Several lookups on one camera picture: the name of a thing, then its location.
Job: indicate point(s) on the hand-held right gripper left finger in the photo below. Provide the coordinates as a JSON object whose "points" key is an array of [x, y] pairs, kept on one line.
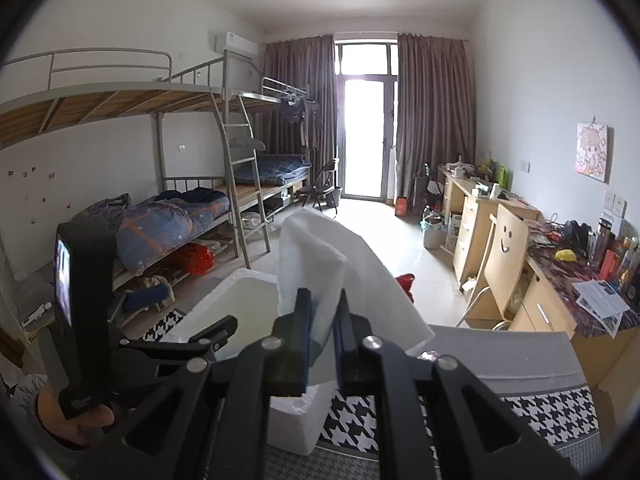
{"points": [[305, 340]]}

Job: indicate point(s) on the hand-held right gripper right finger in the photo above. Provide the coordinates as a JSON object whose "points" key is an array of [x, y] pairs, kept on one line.
{"points": [[342, 350]]}

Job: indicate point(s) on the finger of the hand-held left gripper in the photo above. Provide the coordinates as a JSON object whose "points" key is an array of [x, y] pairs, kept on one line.
{"points": [[200, 342], [147, 299]]}

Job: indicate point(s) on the white foam box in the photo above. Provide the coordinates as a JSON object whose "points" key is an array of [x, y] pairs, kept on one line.
{"points": [[250, 300]]}

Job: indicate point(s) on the white tissue sheet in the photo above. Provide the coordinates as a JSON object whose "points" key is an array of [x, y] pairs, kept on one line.
{"points": [[320, 260]]}

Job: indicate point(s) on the person's left hand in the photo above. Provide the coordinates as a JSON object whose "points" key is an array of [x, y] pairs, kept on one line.
{"points": [[60, 420]]}

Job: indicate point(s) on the beige cloth under bed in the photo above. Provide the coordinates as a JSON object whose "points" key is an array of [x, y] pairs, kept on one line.
{"points": [[157, 281]]}

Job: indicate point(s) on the red bag under bed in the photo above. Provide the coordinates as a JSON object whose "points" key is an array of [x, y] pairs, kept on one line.
{"points": [[199, 259]]}

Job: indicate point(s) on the blue orange quilt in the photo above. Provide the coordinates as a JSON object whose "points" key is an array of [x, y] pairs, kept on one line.
{"points": [[160, 225]]}

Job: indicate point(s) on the red bag on floor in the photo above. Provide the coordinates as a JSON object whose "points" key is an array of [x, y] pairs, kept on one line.
{"points": [[404, 285]]}

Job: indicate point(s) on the white bag of clutter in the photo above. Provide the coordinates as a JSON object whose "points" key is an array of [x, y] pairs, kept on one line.
{"points": [[435, 230]]}

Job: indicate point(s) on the metal bunk ladder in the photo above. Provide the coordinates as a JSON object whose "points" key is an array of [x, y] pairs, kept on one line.
{"points": [[242, 180]]}

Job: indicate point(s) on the black folding chair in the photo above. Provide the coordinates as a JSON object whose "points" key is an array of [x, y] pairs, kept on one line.
{"points": [[320, 187]]}

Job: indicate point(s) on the orange bag by curtain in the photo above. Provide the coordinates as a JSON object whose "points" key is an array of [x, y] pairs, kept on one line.
{"points": [[402, 207]]}

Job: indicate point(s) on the blue folded bedding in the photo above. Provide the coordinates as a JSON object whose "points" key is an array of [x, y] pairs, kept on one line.
{"points": [[272, 167]]}

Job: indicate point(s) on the wooden desk with drawers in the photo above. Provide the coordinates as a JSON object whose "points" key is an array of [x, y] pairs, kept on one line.
{"points": [[470, 225]]}

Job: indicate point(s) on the large metal bunk bed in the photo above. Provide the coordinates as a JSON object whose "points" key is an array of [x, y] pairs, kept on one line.
{"points": [[125, 105]]}

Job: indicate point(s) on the wooden chair with smiley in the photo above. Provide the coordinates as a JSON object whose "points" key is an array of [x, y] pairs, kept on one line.
{"points": [[505, 255]]}

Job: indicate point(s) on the houndstooth tablecloth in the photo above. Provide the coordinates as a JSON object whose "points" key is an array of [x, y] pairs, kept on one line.
{"points": [[540, 410]]}

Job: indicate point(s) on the glass balcony door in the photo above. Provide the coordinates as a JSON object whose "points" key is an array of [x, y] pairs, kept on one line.
{"points": [[365, 135]]}

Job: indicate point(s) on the dark hanging clothes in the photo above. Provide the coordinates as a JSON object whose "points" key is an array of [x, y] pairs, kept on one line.
{"points": [[300, 120]]}

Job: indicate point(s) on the wooden desk with patterned top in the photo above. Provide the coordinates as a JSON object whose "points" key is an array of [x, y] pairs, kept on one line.
{"points": [[560, 310]]}

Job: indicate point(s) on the small metal bunk bed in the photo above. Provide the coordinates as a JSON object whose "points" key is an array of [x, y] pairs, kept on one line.
{"points": [[272, 110]]}

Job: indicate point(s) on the green box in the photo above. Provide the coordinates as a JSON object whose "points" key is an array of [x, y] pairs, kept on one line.
{"points": [[505, 176]]}

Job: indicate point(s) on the yellow object on desk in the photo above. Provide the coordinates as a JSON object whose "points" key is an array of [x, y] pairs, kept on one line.
{"points": [[566, 255]]}

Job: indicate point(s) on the brown curtain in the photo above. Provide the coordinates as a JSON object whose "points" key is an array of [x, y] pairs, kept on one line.
{"points": [[300, 70], [435, 120]]}

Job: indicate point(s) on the printed papers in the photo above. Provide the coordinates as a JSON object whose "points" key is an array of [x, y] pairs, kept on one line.
{"points": [[600, 305]]}

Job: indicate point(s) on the white air conditioner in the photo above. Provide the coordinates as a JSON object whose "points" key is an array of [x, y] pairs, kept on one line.
{"points": [[236, 45]]}

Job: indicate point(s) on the cluster of toiletry bottles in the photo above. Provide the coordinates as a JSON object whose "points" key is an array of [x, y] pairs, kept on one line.
{"points": [[617, 260]]}

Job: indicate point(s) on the white wall sockets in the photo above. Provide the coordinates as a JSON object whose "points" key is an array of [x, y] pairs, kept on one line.
{"points": [[614, 204]]}

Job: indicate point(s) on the wall poster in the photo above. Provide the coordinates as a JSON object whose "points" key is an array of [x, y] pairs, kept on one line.
{"points": [[594, 152]]}

